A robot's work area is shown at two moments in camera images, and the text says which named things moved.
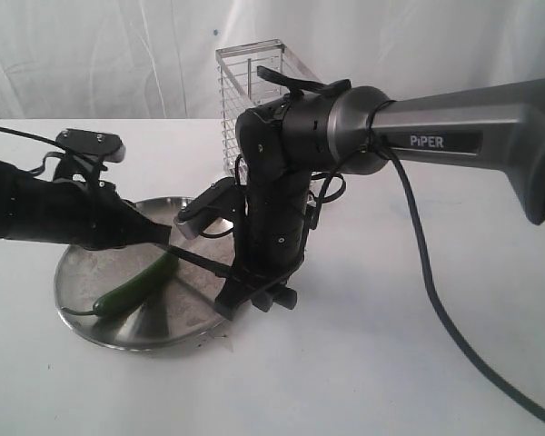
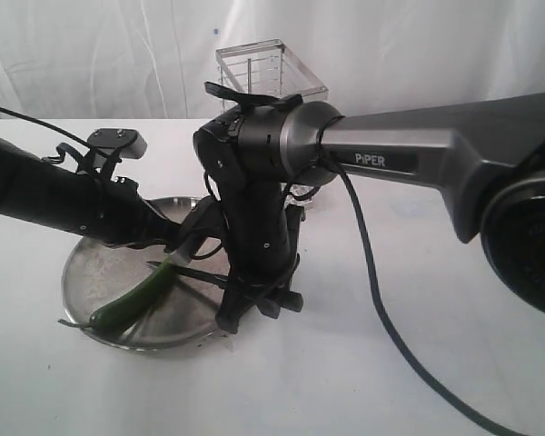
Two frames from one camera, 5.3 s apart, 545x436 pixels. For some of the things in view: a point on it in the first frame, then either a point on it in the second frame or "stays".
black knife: [220, 269] to [221, 281]
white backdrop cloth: [156, 59] stays
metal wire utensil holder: [242, 87] stays
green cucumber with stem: [135, 289] to [126, 309]
